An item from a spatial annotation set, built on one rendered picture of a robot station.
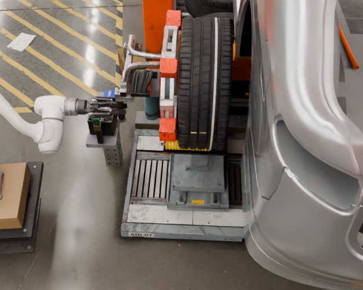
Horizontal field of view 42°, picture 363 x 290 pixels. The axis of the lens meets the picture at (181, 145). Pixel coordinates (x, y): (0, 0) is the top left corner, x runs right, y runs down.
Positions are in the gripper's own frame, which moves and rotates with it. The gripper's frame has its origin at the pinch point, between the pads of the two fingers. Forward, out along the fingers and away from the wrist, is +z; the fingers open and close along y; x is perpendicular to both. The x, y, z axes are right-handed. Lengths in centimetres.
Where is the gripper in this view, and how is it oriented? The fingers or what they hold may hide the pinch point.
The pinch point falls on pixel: (119, 108)
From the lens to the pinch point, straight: 232.3
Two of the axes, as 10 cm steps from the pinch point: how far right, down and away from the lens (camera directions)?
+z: 10.0, 0.4, -0.2
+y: -0.4, 7.7, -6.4
